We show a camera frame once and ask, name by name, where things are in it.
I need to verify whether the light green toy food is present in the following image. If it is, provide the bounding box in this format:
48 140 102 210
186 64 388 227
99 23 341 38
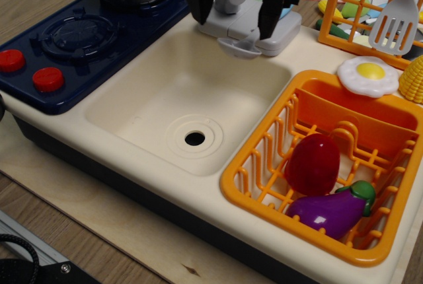
341 0 370 18

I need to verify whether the grey spoon blue handle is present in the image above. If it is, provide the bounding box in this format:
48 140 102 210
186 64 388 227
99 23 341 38
217 11 302 59

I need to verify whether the red stove knob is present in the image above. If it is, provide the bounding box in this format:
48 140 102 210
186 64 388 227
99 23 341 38
32 67 65 92
0 50 26 73

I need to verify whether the black bracket with screw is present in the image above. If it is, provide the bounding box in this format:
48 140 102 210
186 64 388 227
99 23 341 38
36 261 100 284

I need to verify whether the red stove knob left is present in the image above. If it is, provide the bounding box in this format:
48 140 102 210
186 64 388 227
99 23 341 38
0 50 26 73

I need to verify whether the red toy pepper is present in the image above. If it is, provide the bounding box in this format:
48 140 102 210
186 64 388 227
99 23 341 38
284 133 340 196

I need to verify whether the small yellow corn piece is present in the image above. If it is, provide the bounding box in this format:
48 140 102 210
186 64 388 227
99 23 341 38
317 0 343 18

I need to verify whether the navy blue toy stove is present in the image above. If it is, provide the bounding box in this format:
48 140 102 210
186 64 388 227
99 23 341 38
1 0 190 115

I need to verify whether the grey toy faucet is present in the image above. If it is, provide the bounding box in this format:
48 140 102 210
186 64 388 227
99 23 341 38
199 0 302 57

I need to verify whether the toy fried egg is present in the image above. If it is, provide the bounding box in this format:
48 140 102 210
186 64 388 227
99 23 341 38
337 56 399 98

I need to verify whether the red stove knob right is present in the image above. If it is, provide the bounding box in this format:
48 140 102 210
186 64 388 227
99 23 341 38
32 67 65 92

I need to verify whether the black braided cable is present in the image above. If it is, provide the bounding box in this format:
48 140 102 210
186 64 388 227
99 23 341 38
0 233 40 284

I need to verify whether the yellow toy corn cob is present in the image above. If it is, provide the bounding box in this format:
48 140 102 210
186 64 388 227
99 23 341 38
399 56 423 104

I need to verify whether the orange dish rack basket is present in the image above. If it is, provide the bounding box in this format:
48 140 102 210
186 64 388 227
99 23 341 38
220 70 422 267

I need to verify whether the orange utensil holder rack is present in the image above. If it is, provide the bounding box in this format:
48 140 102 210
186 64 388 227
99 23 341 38
319 0 422 69

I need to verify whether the purple toy eggplant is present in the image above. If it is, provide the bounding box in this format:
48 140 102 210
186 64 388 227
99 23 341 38
286 180 376 240

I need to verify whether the cream toy kitchen sink unit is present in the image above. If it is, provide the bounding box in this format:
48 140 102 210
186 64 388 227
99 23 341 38
1 13 422 283

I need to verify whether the green toy cucumber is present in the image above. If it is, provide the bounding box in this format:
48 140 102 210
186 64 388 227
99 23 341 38
315 19 350 40

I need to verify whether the grey slotted spatula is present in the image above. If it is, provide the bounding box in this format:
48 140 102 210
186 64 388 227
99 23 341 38
369 0 419 55

